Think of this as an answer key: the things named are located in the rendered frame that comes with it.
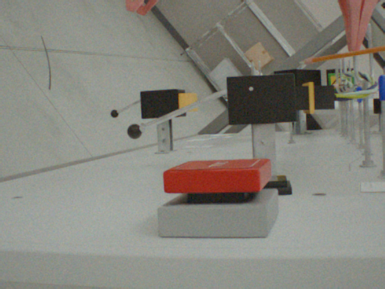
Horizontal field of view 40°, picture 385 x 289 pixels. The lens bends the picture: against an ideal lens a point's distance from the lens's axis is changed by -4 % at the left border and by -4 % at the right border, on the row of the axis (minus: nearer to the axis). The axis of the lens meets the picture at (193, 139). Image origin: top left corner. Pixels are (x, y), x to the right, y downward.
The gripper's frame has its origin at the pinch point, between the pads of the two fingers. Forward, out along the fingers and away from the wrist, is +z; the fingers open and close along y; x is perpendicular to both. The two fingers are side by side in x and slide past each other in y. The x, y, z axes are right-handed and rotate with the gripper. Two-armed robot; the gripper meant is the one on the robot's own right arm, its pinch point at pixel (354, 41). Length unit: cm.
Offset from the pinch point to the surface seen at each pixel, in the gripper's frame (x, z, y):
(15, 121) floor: -197, 25, 123
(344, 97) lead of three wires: -4.0, 4.4, -0.2
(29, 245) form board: 18.0, 14.2, 17.5
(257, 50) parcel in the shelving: -710, -70, 23
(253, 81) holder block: -1.7, 4.0, 7.7
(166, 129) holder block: -41.1, 11.1, 21.3
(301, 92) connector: -2.4, 4.4, 3.7
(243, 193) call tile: 15.5, 10.4, 7.2
